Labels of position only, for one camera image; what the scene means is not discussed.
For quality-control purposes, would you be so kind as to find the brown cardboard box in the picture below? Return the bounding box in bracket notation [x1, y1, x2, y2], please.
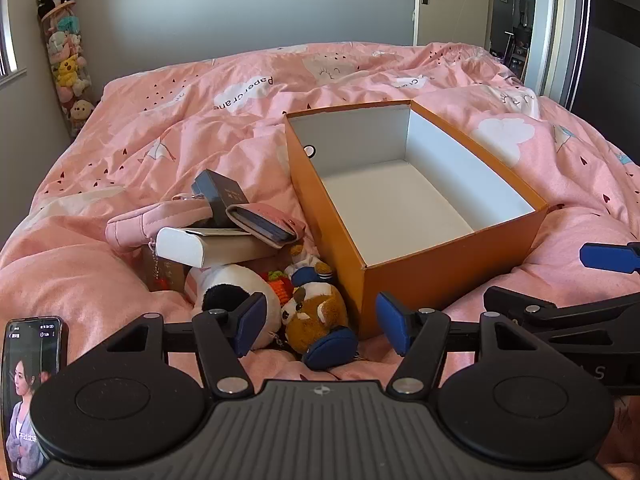
[142, 245, 190, 294]

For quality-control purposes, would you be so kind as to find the brown sailor plush toy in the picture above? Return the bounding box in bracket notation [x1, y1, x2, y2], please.
[280, 245, 359, 372]

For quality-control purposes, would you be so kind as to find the orange cardboard box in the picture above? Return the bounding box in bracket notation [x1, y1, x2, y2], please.
[284, 99, 551, 341]

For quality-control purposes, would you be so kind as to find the crocheted red orange toy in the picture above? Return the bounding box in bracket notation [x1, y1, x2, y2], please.
[260, 270, 294, 307]

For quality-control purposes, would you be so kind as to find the clear tube of plush toys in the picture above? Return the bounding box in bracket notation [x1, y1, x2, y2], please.
[40, 2, 98, 137]

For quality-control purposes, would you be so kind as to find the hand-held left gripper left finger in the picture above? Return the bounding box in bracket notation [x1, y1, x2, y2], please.
[100, 291, 268, 401]

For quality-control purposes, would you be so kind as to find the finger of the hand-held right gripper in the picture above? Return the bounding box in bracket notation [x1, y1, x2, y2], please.
[482, 285, 640, 336]
[579, 241, 640, 277]

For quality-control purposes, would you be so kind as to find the white door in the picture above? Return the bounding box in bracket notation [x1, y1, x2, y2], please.
[415, 0, 498, 48]

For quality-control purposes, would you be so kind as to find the white box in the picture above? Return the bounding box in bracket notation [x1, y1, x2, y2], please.
[156, 226, 282, 268]

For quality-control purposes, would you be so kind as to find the dark wardrobe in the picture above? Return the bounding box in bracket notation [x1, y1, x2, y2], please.
[545, 0, 640, 126]

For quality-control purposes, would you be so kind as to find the pink wallet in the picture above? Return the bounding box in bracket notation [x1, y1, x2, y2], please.
[226, 203, 307, 251]

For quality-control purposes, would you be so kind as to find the pink printed blanket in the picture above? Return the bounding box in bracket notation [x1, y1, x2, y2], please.
[0, 40, 640, 480]

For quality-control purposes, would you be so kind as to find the smartphone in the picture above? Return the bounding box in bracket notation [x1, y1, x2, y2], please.
[1, 316, 68, 479]

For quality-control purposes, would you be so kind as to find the pink zip pouch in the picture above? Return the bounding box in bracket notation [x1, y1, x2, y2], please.
[105, 197, 213, 252]

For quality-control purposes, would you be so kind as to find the dark box with gold print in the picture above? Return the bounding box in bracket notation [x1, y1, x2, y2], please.
[191, 170, 247, 229]

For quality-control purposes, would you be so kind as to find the window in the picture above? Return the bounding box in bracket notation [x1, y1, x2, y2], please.
[0, 0, 26, 78]

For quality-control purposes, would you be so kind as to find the black and white plush toy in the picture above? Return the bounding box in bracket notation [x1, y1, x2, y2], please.
[185, 264, 284, 352]

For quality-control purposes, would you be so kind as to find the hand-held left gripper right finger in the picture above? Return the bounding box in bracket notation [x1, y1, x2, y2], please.
[375, 291, 549, 401]

